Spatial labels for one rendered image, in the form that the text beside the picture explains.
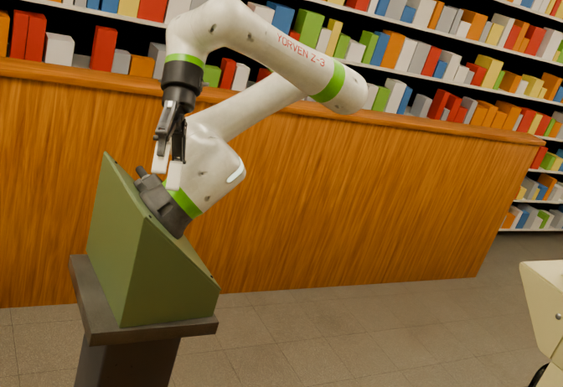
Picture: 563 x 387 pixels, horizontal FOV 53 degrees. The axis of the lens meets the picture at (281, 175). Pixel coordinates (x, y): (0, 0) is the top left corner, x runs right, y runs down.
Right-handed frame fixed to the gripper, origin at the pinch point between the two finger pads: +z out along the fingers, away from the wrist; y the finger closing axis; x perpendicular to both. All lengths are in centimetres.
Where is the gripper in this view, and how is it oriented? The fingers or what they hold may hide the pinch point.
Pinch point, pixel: (166, 177)
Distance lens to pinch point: 126.9
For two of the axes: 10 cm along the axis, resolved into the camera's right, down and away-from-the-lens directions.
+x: -9.9, -0.9, 0.5
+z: -1.0, 9.6, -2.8
